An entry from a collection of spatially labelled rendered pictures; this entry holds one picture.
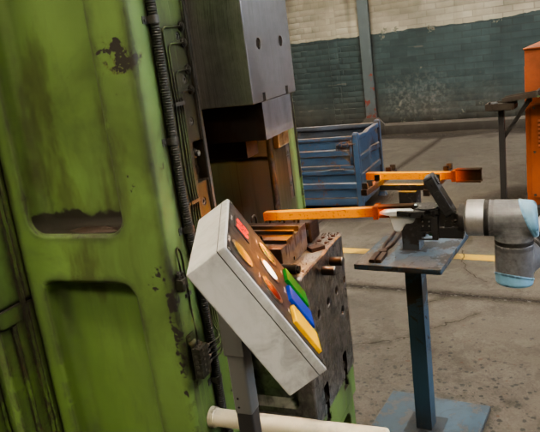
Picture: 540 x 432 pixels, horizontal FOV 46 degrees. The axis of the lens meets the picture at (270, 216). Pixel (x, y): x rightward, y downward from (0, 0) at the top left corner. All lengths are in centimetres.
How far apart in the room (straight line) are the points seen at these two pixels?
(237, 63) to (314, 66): 844
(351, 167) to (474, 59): 415
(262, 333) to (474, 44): 827
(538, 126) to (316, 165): 178
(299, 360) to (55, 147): 84
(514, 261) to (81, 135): 107
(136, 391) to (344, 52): 836
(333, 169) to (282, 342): 439
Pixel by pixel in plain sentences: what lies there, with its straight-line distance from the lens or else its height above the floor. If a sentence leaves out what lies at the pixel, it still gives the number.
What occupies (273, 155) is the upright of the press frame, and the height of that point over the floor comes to 116.
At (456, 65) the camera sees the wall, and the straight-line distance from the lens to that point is 924.
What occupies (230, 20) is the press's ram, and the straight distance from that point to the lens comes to 156.
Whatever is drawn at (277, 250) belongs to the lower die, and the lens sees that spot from 168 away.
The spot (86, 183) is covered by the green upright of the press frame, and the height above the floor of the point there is 124.
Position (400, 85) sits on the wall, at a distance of 948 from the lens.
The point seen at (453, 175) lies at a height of 101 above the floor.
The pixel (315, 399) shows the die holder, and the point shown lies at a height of 56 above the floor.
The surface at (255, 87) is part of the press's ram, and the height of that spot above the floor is 140.
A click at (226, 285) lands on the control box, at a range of 103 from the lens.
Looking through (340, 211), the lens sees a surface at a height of 105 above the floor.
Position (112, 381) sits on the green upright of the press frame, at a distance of 178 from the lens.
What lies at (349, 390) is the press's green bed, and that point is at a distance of 212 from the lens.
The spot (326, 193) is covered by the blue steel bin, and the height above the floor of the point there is 21.
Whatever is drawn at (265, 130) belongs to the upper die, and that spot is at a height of 129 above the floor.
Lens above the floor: 150
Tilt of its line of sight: 15 degrees down
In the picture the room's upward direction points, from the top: 8 degrees counter-clockwise
